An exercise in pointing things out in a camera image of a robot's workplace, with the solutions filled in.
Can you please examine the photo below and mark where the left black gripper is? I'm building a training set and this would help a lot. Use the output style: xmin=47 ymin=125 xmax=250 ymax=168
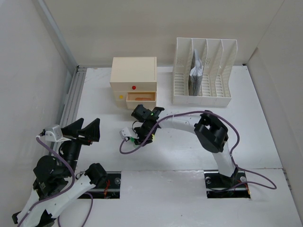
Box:
xmin=60 ymin=117 xmax=100 ymax=175

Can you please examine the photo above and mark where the drawer with blue knob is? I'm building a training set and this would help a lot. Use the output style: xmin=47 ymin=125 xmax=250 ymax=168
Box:
xmin=126 ymin=92 xmax=156 ymax=110

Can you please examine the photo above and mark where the orange translucent tube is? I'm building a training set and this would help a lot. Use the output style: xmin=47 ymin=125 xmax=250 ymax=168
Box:
xmin=135 ymin=97 xmax=153 ymax=101

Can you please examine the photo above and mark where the drawer with yellow knob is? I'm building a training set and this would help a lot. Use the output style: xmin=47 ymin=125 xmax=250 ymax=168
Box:
xmin=113 ymin=91 xmax=128 ymax=101

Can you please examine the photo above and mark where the cream top drawer red knob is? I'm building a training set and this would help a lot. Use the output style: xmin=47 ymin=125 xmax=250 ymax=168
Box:
xmin=110 ymin=82 xmax=157 ymax=92

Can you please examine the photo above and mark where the grey black booklet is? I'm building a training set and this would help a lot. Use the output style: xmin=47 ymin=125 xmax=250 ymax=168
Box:
xmin=188 ymin=49 xmax=204 ymax=96

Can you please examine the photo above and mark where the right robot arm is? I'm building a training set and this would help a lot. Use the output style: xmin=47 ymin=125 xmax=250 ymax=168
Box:
xmin=131 ymin=105 xmax=237 ymax=186

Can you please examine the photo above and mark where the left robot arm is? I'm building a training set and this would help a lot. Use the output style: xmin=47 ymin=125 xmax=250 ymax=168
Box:
xmin=12 ymin=118 xmax=109 ymax=227

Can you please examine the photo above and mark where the cream wooden drawer cabinet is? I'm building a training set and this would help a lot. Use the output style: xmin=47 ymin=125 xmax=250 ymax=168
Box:
xmin=110 ymin=57 xmax=157 ymax=109

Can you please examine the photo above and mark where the white plastic file organizer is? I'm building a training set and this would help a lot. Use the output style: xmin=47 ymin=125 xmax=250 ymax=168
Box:
xmin=172 ymin=37 xmax=238 ymax=108

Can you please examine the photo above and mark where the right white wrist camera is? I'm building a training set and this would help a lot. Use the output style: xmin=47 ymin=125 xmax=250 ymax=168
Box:
xmin=119 ymin=127 xmax=133 ymax=140

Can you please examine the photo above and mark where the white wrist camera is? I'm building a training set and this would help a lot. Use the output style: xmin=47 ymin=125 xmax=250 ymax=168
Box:
xmin=119 ymin=127 xmax=133 ymax=140
xmin=42 ymin=124 xmax=64 ymax=142

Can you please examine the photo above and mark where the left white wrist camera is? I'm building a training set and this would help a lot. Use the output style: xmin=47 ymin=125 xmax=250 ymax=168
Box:
xmin=42 ymin=124 xmax=64 ymax=142

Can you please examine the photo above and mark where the aluminium frame rail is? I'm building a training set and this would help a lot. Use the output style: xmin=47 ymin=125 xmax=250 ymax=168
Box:
xmin=35 ymin=0 xmax=86 ymax=161

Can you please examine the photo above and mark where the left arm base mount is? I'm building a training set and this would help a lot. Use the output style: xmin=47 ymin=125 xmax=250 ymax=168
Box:
xmin=87 ymin=172 xmax=122 ymax=199

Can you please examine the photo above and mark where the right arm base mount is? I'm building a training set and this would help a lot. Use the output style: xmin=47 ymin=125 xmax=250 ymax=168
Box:
xmin=204 ymin=171 xmax=250 ymax=199

